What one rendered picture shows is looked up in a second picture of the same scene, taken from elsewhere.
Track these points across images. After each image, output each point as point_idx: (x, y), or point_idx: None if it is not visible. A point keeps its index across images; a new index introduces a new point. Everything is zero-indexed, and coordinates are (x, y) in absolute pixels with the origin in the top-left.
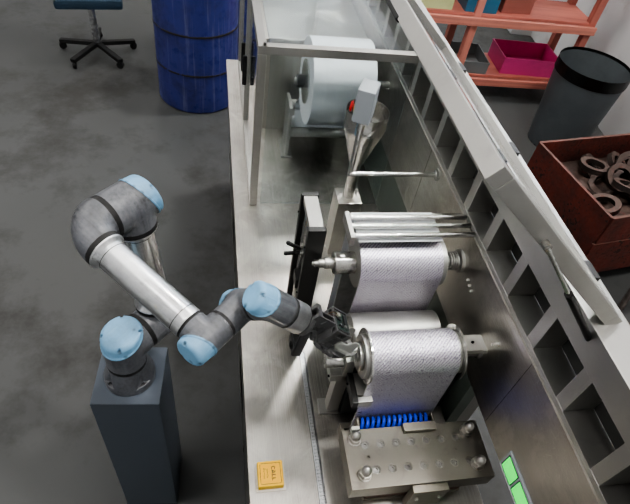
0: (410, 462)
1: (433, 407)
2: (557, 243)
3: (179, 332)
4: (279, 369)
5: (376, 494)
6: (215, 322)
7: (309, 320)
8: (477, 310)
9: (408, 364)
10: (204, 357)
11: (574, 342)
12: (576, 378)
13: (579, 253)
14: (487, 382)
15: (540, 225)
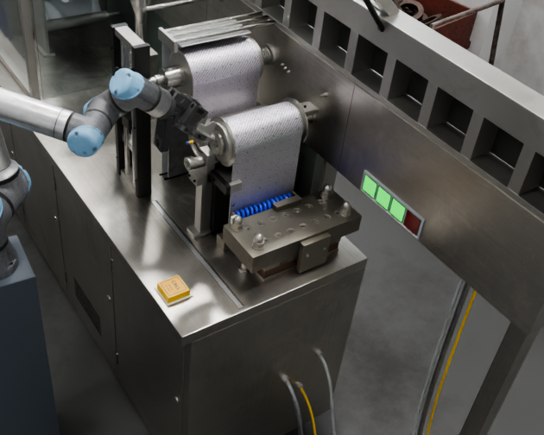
0: (291, 227)
1: (293, 185)
2: None
3: (65, 130)
4: (139, 218)
5: (273, 262)
6: (93, 115)
7: (171, 98)
8: (299, 84)
9: (261, 132)
10: (97, 141)
11: (375, 40)
12: (386, 66)
13: None
14: (328, 135)
15: None
